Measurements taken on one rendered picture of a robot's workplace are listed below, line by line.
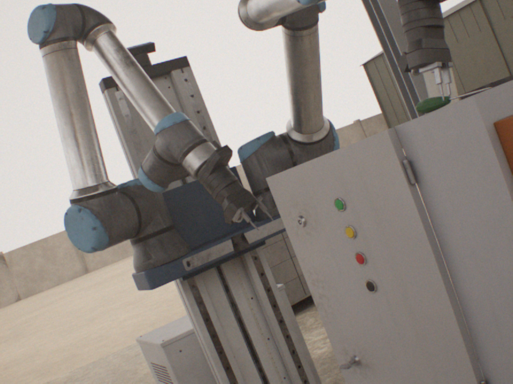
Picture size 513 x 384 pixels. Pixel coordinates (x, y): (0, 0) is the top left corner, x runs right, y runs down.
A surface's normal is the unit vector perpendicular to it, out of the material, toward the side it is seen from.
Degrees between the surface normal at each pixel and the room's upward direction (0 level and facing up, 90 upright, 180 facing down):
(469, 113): 90
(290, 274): 90
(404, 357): 90
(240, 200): 66
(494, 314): 90
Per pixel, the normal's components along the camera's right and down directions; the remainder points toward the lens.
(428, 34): 0.47, 0.05
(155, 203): 0.75, -0.29
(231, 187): 0.44, -0.46
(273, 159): 0.19, -0.03
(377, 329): -0.77, 0.30
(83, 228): -0.54, 0.30
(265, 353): 0.45, -0.18
